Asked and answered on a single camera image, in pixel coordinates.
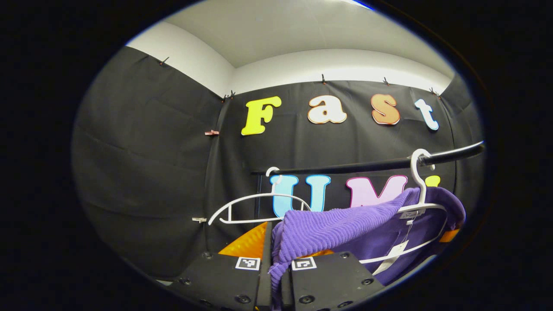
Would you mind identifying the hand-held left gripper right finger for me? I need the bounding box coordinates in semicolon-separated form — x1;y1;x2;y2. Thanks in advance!
281;249;385;311

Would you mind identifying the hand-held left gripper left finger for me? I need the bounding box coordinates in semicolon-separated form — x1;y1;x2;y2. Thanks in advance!
171;222;273;311

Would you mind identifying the purple knitted cardigan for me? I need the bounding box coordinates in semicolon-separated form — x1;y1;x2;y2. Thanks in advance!
268;187;466;310

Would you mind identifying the white clothes hanger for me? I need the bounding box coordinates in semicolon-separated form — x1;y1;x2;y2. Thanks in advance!
359;149;450;265
208;166;311;226

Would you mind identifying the black clothes rack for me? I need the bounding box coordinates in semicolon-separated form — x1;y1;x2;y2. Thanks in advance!
251;141;485;221

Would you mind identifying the black backdrop cloth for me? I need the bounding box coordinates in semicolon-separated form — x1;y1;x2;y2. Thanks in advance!
71;45;484;281

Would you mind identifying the row of black clips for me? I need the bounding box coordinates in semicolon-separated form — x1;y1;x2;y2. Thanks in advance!
158;56;439;102

